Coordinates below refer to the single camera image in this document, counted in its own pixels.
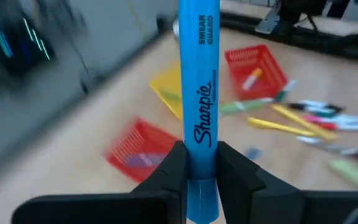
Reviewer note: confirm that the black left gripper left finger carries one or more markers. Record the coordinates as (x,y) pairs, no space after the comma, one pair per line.
(135,208)

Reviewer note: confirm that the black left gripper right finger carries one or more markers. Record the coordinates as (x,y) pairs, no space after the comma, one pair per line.
(275,205)

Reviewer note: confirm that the light blue Expo marker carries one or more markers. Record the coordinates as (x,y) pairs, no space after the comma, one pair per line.
(145,159)

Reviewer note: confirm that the red plastic basket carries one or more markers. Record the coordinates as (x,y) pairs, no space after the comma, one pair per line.
(269,84)
(126,140)

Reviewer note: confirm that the brown Expo marker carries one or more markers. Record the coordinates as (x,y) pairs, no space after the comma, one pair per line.
(337,149)

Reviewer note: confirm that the yellow-green highlighter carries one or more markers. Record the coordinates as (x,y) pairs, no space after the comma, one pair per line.
(353,174)

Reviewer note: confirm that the pink Expo marker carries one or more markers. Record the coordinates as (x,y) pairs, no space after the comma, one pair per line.
(322,124)

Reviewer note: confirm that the green Expo marker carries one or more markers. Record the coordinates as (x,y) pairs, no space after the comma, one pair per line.
(244,106)

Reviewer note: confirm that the teal capped marker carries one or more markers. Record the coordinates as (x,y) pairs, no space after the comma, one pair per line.
(286,90)

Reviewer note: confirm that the orange marker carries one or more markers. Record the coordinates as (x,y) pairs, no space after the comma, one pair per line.
(252,79)

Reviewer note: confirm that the blue highlighter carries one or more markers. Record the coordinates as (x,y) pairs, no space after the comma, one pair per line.
(199,93)

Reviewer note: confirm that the black marker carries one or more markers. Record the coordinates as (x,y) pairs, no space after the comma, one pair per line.
(297,106)

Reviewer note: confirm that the yellow plastic basket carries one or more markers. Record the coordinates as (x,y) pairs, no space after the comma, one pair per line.
(169,87)

